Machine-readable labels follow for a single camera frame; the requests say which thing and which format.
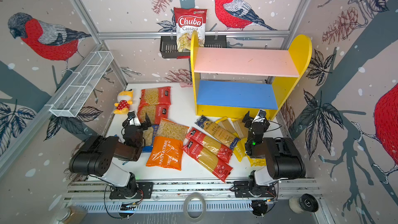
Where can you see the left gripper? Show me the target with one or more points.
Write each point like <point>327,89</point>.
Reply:
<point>138,126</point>

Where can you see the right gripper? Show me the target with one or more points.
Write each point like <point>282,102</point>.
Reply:
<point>256,124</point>

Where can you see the yellow pastatime spaghetti bag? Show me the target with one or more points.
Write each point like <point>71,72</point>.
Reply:
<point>239,150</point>
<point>239,126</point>

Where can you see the dark blue spaghetti bag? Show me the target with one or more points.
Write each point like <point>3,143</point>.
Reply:
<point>220,134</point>

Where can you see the red spaghetti bag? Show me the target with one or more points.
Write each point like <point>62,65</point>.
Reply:
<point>208,160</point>
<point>220,150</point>

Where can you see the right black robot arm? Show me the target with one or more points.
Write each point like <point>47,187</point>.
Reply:
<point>283,160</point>

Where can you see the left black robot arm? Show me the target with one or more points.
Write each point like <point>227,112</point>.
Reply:
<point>95,157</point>

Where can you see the yellow shelf pink blue boards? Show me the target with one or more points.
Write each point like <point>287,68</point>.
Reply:
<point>235,99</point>

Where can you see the blue macaroni bag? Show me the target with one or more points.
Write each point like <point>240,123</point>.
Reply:
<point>148,138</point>

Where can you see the red macaroni bag near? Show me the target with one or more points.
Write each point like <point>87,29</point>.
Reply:
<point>153,112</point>

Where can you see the red macaroni bag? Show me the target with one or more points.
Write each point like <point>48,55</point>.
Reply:
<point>155,96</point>
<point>153,112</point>

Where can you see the red macaroni bag far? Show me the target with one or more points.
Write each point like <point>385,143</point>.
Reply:
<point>155,96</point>

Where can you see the orange Pastatime macaroni bag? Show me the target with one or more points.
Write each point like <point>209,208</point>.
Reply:
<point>167,147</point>

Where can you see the yellow plush toy red dress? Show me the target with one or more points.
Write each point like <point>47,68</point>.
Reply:
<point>124,101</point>

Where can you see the clear tape roll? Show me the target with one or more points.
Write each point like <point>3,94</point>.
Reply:
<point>194,207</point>

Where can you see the red Chuba cassava chips bag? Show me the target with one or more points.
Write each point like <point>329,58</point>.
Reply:
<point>188,21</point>

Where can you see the glass jar with lid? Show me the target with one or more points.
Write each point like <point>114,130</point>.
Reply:
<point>71,215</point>

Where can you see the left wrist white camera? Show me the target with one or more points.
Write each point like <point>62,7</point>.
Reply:
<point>131,119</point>

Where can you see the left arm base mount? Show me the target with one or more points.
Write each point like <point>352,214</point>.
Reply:
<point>133,190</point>

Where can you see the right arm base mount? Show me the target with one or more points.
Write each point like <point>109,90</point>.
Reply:
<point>250,189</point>

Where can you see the black wire wall basket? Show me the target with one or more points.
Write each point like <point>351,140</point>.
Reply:
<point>168,46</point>

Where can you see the white mesh wall shelf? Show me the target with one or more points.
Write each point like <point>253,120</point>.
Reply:
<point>73,98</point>

